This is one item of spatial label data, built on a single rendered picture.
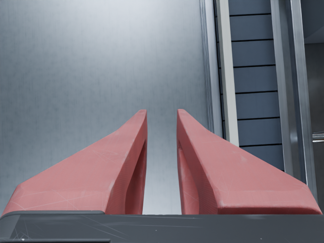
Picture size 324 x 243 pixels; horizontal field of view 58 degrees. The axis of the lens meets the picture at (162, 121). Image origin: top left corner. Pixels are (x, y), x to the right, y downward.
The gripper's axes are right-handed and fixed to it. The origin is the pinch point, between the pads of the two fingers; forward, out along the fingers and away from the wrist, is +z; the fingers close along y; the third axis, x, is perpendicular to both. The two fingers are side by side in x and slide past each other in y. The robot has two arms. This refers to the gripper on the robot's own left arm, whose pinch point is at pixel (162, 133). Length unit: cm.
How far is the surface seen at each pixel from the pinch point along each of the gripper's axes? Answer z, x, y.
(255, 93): 27.0, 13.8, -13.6
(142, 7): 40.0, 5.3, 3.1
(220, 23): 30.4, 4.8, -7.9
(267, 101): 26.3, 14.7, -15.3
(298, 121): 18.3, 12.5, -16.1
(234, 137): 20.1, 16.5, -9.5
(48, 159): 24.2, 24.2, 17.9
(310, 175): 13.8, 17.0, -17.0
